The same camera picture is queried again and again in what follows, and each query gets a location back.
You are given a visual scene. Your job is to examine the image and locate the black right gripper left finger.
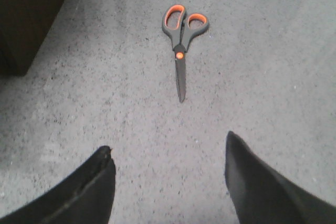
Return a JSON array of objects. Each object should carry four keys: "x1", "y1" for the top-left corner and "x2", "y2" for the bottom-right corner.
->
[{"x1": 1, "y1": 146, "x2": 116, "y2": 223}]

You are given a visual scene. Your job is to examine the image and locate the grey and orange scissors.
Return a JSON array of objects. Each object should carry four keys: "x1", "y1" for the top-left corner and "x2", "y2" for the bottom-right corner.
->
[{"x1": 162, "y1": 4, "x2": 209, "y2": 103}]

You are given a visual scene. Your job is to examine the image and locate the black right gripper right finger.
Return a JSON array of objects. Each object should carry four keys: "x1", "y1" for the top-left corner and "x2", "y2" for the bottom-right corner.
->
[{"x1": 225, "y1": 131, "x2": 335, "y2": 223}]

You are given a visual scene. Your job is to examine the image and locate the dark brown wooden drawer cabinet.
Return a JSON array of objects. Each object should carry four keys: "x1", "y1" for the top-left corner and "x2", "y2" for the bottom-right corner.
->
[{"x1": 1, "y1": 0, "x2": 64, "y2": 76}]

